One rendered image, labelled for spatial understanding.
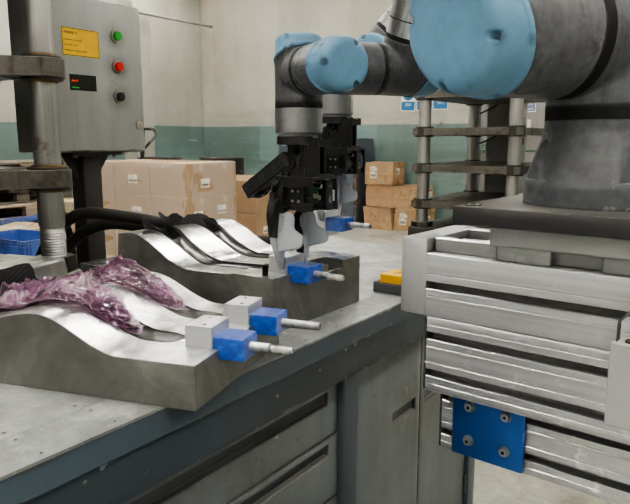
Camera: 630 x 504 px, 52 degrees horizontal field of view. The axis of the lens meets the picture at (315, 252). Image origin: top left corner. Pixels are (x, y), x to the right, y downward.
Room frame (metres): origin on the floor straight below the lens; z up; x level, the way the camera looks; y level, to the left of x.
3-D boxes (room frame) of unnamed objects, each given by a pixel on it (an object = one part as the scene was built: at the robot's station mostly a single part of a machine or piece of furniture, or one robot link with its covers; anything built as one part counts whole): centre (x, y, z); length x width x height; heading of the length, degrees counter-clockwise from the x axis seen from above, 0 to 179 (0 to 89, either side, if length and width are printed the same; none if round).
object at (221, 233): (1.21, 0.19, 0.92); 0.35 x 0.16 x 0.09; 55
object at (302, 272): (1.02, 0.01, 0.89); 0.13 x 0.05 x 0.05; 55
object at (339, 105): (1.34, -0.04, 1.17); 0.08 x 0.08 x 0.05
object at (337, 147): (1.33, -0.05, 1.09); 0.09 x 0.08 x 0.12; 55
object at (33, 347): (0.88, 0.33, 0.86); 0.50 x 0.26 x 0.11; 72
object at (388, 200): (7.94, -1.04, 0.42); 0.86 x 0.33 x 0.83; 55
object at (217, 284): (1.23, 0.19, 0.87); 0.50 x 0.26 x 0.14; 55
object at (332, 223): (1.33, -0.06, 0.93); 0.13 x 0.05 x 0.05; 55
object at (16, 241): (4.56, 2.12, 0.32); 0.60 x 0.41 x 0.22; 61
